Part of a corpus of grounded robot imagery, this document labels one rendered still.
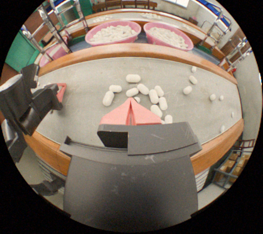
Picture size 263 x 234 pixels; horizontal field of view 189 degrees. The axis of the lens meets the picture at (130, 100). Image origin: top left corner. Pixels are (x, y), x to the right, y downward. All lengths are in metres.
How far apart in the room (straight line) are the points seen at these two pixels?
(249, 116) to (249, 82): 1.28
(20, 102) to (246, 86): 4.64
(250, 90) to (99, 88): 4.52
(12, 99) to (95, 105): 0.20
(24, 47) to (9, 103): 0.78
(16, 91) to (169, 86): 0.34
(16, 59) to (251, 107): 5.35
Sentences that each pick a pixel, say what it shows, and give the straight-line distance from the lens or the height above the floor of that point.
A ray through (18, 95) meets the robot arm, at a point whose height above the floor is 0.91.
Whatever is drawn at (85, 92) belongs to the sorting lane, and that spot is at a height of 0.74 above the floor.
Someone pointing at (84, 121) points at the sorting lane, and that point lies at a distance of 0.23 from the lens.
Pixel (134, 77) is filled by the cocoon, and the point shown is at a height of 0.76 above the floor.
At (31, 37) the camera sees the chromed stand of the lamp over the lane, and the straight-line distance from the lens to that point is 0.48.
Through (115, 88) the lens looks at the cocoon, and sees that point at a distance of 0.20.
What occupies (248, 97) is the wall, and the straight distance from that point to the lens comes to 4.46.
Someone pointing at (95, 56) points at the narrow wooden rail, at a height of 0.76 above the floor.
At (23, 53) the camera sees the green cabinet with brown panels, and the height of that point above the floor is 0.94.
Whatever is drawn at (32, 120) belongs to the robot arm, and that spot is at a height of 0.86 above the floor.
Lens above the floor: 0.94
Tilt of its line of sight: 76 degrees down
